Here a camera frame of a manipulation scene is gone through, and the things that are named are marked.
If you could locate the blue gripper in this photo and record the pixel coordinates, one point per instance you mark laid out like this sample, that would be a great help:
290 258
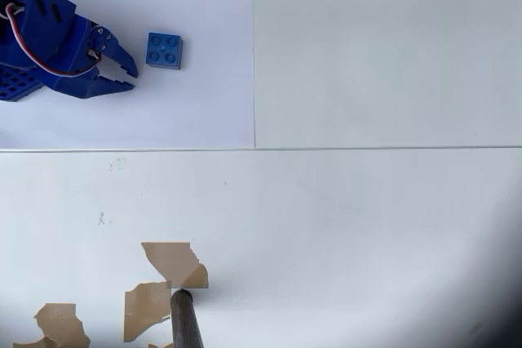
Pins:
81 48

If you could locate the blue lego brick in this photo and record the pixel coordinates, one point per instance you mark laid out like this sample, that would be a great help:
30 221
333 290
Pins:
163 49

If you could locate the white paper sheet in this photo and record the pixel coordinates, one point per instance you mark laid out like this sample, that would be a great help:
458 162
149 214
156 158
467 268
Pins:
195 111

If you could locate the large brown tape piece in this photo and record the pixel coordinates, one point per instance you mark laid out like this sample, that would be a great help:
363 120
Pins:
173 260

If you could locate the dark metal rod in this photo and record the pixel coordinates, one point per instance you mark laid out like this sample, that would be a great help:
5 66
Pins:
185 323

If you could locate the small brown tape piece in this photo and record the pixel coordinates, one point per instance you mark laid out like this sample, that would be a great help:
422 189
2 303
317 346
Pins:
161 345
32 344

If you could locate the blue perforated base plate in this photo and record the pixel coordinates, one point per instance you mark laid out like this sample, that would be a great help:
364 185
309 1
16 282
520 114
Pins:
14 83

